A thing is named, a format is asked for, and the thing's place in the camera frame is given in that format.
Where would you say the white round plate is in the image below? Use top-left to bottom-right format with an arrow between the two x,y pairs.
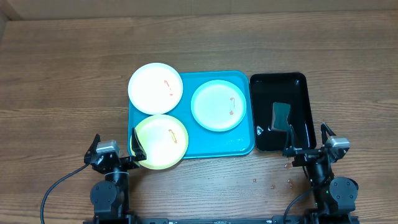
127,63 -> 183,115

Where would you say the green dish sponge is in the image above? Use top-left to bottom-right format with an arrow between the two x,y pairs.
271,102 -> 290,132

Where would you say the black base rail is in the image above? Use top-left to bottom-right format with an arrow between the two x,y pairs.
82,215 -> 307,224

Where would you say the light blue round plate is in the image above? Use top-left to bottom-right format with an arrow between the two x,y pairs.
191,80 -> 247,132

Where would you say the black plastic water tray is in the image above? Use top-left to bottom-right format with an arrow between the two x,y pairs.
250,72 -> 317,152

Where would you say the teal plastic tray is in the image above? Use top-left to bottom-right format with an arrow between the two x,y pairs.
127,70 -> 255,159

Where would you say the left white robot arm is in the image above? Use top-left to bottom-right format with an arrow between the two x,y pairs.
84,129 -> 147,224

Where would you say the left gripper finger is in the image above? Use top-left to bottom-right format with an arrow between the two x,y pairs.
131,128 -> 147,161
83,134 -> 101,164

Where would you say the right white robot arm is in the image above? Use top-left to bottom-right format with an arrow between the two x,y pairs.
281,123 -> 359,223

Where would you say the yellow-green round plate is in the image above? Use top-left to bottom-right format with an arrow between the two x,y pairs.
135,114 -> 188,170

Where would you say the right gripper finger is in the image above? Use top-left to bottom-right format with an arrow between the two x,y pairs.
320,123 -> 336,144
284,124 -> 296,150

